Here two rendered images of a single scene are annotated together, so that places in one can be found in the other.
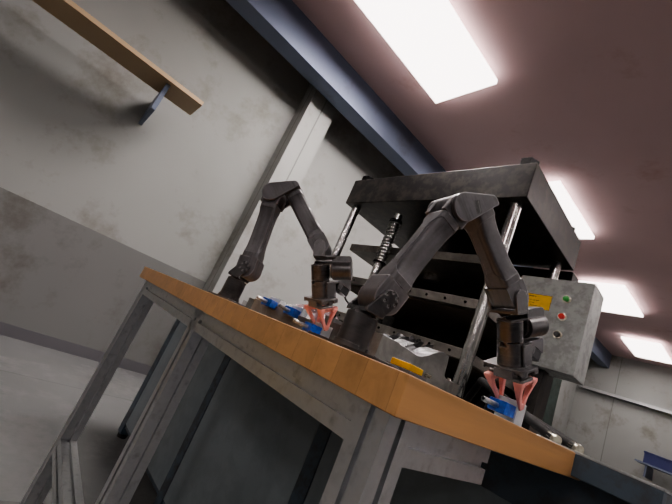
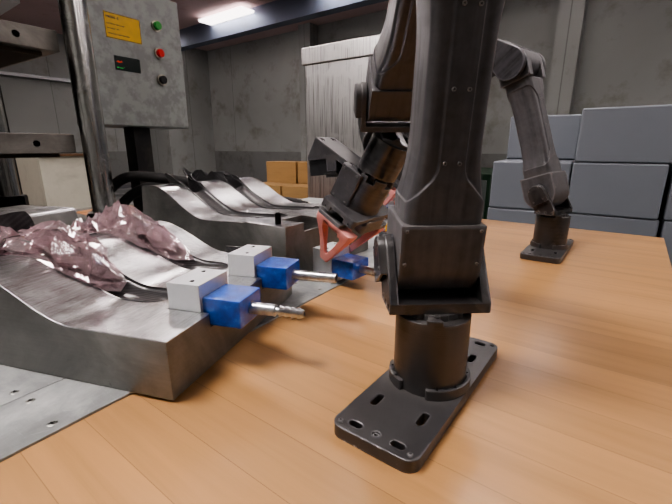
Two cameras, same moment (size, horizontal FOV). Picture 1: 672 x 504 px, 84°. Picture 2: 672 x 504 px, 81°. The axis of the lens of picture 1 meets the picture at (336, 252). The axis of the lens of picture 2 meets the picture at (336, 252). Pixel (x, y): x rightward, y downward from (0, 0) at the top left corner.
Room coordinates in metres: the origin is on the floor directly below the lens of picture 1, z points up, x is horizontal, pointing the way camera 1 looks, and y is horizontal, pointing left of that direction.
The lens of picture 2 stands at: (1.37, 0.52, 1.01)
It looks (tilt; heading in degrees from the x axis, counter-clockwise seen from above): 15 degrees down; 252
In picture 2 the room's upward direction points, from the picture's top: straight up
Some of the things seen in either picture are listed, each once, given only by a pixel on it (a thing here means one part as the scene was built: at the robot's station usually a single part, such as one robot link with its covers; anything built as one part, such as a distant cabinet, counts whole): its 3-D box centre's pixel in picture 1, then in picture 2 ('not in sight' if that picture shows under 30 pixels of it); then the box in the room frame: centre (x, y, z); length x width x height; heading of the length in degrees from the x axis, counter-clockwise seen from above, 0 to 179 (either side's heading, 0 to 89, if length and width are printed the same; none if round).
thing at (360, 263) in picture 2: (309, 327); (355, 267); (1.16, -0.02, 0.83); 0.13 x 0.05 x 0.05; 124
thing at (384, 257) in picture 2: (244, 272); (428, 272); (1.20, 0.24, 0.90); 0.09 x 0.06 x 0.06; 165
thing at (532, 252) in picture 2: (356, 332); (550, 231); (0.71, -0.10, 0.84); 0.20 x 0.07 x 0.08; 35
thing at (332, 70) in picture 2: not in sight; (394, 150); (-0.52, -3.33, 0.97); 1.50 x 1.20 x 1.93; 127
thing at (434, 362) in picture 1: (394, 353); (236, 214); (1.32, -0.33, 0.87); 0.50 x 0.26 x 0.14; 129
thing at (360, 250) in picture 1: (439, 276); not in sight; (2.37, -0.70, 1.52); 1.10 x 0.70 x 0.05; 39
